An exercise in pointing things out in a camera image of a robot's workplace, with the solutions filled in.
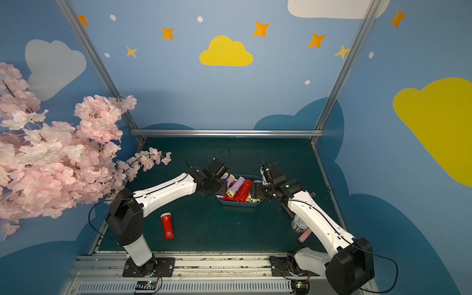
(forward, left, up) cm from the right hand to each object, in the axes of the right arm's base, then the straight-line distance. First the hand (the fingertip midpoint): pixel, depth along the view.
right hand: (261, 188), depth 82 cm
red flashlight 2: (0, +12, -10) cm, 16 cm away
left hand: (+2, +17, -3) cm, 17 cm away
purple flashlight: (+1, +14, -7) cm, 16 cm away
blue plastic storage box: (-2, +10, -13) cm, 17 cm away
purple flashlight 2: (-2, +5, -8) cm, 10 cm away
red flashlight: (+2, +7, -9) cm, 11 cm away
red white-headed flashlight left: (-13, +43, -11) cm, 47 cm away
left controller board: (-38, +46, -17) cm, 62 cm away
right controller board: (-34, -17, -18) cm, 42 cm away
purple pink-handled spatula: (-15, -21, -14) cm, 29 cm away
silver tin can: (-12, -17, -9) cm, 23 cm away
